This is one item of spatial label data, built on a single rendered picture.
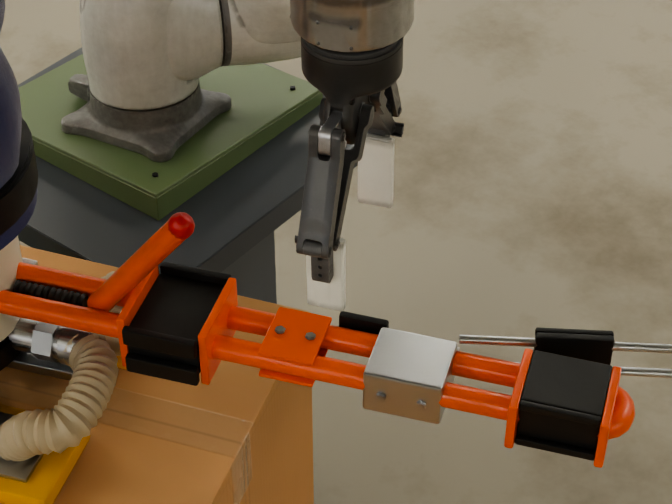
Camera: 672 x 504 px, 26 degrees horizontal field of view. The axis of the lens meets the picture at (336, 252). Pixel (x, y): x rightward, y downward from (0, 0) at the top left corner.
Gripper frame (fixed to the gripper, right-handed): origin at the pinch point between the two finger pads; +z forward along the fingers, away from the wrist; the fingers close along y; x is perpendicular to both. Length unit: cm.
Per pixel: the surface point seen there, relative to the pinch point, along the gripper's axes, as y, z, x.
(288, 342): 0.8, 12.2, -5.6
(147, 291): -1.3, 11.7, -19.8
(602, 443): 3.3, 13.4, 22.6
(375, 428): -90, 122, -23
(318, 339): -0.4, 12.2, -3.2
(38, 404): 1.5, 27.3, -31.7
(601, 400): 0.4, 11.4, 21.8
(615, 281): -144, 122, 12
